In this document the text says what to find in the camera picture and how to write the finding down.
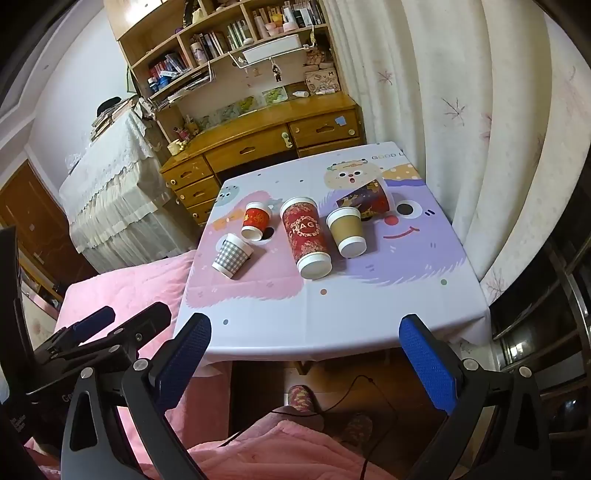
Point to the dark red navy paper cup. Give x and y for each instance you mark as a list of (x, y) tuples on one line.
[(364, 198)]

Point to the small red paper cup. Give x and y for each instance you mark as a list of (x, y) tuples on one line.
[(255, 218)]

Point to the white tube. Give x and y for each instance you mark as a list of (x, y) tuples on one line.
[(301, 94)]

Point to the pink blanket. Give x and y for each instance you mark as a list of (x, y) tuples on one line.
[(129, 286)]

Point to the tall red patterned paper cup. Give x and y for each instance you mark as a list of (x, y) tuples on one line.
[(304, 235)]

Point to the white storage box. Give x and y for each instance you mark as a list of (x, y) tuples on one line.
[(270, 48)]

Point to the row of dark books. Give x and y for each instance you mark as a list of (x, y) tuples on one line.
[(307, 11)]

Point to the brown paper cup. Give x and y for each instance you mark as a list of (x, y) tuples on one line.
[(345, 230)]

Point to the wooden desk with drawers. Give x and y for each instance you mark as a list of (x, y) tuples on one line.
[(258, 147)]

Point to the wooden table leg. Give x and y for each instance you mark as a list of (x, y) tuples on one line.
[(304, 367)]

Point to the stack of papers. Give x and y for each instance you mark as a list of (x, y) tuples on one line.
[(184, 85)]

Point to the wooden bookshelf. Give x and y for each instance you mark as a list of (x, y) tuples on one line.
[(231, 71)]

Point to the white lace furniture cover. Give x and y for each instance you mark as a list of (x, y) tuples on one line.
[(115, 184)]

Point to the cartoon printed tablecloth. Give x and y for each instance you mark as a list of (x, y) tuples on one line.
[(369, 300)]

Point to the printed cardboard box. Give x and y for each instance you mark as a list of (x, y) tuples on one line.
[(323, 82)]

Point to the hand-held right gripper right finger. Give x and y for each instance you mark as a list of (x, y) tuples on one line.
[(429, 364)]

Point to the wooden door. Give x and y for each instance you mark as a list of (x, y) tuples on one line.
[(27, 217)]

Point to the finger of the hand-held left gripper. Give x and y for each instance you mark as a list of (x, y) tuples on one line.
[(143, 322), (94, 320)]

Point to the stack of books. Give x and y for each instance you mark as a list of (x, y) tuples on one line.
[(111, 121)]

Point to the patterned slipper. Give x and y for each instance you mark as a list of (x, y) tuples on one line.
[(358, 427), (302, 399)]

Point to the grey checked paper cup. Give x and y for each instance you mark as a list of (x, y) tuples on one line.
[(228, 256)]

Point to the white floral curtain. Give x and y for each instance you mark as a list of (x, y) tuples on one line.
[(461, 92)]

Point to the metal rack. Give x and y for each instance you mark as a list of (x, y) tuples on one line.
[(572, 286)]

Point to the pink fleece robe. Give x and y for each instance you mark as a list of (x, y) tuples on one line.
[(286, 452)]

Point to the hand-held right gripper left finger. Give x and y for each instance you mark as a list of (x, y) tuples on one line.
[(184, 360)]

